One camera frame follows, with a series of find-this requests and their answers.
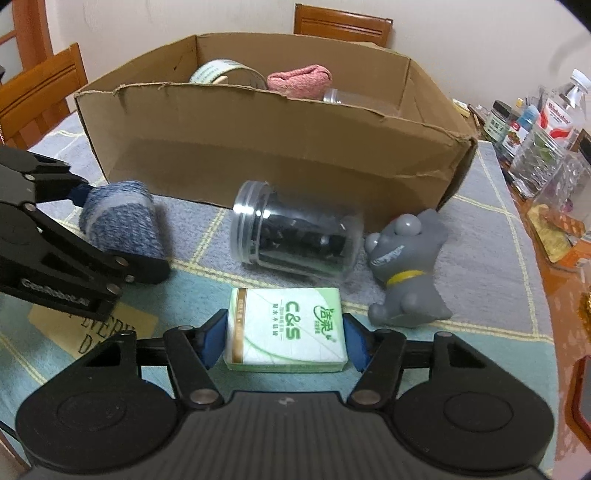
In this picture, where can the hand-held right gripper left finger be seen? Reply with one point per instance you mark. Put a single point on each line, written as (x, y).
(214, 344)

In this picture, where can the empty clear plastic jar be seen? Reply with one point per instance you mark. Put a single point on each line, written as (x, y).
(351, 98)

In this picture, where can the blue plaid tablecloth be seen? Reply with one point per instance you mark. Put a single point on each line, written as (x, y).
(485, 258)

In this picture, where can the brown cardboard box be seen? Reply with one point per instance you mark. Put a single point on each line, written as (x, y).
(277, 152)

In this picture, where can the clear jar with black parts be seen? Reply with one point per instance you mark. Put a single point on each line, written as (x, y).
(300, 235)

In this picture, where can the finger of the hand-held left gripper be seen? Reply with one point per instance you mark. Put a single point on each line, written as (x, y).
(69, 267)
(46, 177)

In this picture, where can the pink knitted sock roll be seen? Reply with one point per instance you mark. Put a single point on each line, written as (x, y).
(300, 81)

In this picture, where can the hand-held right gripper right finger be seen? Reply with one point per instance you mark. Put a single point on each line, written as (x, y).
(358, 346)

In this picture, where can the clear packing tape roll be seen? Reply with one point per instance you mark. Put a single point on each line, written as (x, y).
(217, 69)

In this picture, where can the grey toy dog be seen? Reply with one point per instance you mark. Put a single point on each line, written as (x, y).
(411, 277)

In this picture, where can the blue knitted sock roll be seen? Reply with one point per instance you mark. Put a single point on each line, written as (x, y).
(120, 217)

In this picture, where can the green tissue pack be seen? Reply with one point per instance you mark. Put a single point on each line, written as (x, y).
(286, 332)

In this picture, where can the red label water bottle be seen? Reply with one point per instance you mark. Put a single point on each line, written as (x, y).
(561, 115)

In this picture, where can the brown paper card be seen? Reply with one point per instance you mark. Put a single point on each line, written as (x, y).
(69, 330)

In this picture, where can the cluster of bottles and jars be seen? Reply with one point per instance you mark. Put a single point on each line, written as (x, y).
(517, 124)

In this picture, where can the gold foil snack packets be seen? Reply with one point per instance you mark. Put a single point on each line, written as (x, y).
(554, 230)

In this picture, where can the orange plastic object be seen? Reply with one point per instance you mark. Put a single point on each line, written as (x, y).
(577, 397)

